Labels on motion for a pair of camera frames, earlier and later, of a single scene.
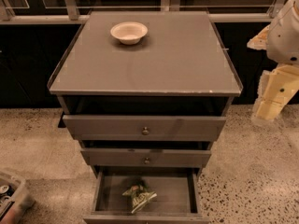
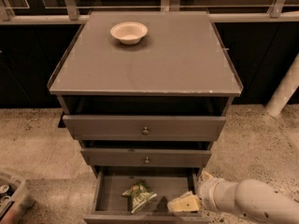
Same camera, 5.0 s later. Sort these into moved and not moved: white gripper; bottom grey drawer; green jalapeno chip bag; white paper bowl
Moved: white gripper
Not moved: white paper bowl; green jalapeno chip bag; bottom grey drawer
